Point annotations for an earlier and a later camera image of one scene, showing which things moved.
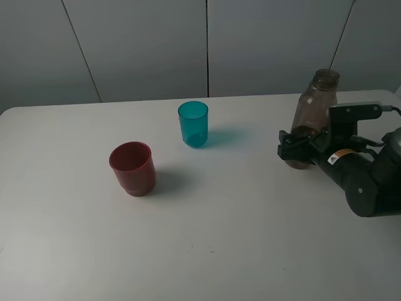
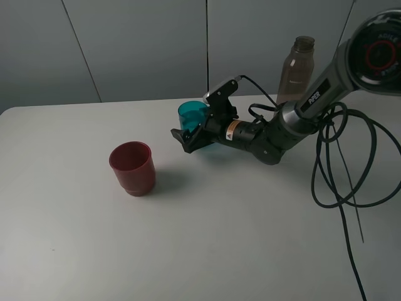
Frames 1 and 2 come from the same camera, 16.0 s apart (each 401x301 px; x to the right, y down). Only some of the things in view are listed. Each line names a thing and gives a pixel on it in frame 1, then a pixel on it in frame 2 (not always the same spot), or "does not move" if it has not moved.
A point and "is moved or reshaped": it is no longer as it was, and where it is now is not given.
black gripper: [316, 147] → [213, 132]
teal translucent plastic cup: [193, 118] does not move
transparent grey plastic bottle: [312, 115] is moved or reshaped
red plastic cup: [133, 164] does not move
